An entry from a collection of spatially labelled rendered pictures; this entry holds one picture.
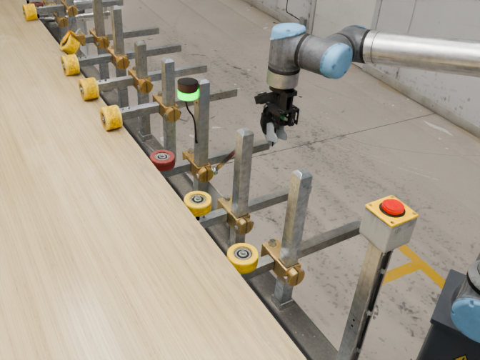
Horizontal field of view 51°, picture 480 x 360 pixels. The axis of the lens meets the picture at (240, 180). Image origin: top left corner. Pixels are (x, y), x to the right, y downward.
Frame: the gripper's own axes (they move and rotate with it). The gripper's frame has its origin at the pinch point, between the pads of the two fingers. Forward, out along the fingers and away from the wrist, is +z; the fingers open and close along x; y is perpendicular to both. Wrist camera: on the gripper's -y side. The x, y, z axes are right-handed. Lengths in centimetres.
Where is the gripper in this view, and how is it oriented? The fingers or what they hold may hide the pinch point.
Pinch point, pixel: (271, 141)
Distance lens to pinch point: 155.8
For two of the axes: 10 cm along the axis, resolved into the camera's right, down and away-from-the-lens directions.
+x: 8.5, -2.6, 4.6
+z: -0.6, 8.1, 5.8
